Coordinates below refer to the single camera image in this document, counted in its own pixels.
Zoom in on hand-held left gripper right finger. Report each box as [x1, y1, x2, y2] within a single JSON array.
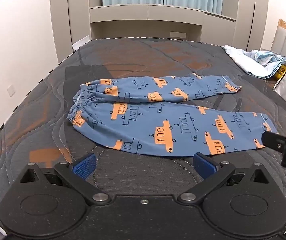
[[177, 152, 270, 205]]

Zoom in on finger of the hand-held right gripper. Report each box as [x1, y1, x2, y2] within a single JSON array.
[[261, 131, 286, 172]]

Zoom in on light blue and white blanket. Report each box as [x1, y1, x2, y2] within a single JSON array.
[[222, 44, 286, 79]]

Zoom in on beige wardrobe unit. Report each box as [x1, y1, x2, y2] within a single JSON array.
[[49, 0, 270, 65]]

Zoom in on blue pants with orange cars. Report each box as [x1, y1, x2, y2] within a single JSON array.
[[66, 73, 278, 158]]

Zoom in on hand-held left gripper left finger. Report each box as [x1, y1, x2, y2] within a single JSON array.
[[19, 152, 111, 206]]

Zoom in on grey and orange quilted mattress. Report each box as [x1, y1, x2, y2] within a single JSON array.
[[0, 37, 286, 232]]

